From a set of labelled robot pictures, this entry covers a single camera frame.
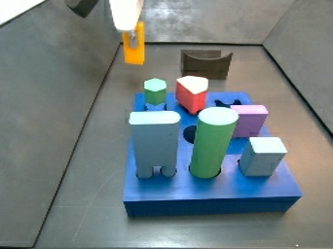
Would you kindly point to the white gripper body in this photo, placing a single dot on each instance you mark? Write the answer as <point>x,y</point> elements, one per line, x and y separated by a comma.
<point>126,13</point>

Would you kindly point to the yellow arch block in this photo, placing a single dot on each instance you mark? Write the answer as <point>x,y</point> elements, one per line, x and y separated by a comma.
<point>132,41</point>

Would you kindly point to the green hexagon block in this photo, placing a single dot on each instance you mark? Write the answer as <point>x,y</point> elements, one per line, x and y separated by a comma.
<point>155,91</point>

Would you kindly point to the black curved holder stand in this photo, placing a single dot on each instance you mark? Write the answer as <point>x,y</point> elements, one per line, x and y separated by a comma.
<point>205,63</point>

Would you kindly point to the red pentagon block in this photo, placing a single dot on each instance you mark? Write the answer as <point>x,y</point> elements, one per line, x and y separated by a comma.
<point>190,93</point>

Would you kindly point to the tall light blue block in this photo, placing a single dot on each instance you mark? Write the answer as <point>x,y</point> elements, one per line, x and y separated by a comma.
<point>154,135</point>

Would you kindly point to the tall green cylinder block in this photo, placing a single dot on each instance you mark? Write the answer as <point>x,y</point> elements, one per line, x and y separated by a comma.
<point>215,126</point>

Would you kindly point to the purple square block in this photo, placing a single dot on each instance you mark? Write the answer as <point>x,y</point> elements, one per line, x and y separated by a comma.
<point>250,121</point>

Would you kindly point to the light blue rectangular block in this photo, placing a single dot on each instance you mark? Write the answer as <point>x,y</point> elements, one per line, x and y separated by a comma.
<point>262,155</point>

